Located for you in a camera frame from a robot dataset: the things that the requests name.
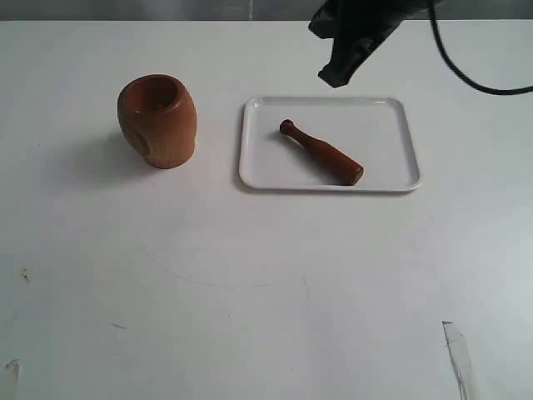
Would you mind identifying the white rectangular tray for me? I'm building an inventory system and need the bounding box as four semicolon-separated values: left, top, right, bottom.
238;96;421;194

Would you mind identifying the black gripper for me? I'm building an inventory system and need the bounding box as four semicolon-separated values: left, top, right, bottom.
308;0;426;88

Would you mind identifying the clear tape strip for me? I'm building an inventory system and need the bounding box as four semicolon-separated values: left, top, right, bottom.
442;321;479;400

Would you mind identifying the brown wooden pestle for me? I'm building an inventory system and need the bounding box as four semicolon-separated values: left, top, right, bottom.
279;119;364;186

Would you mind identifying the wooden mortar cup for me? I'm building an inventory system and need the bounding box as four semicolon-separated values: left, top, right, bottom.
117;74;197;169

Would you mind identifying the black cable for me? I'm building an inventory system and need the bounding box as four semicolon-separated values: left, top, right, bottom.
427;0;533;96

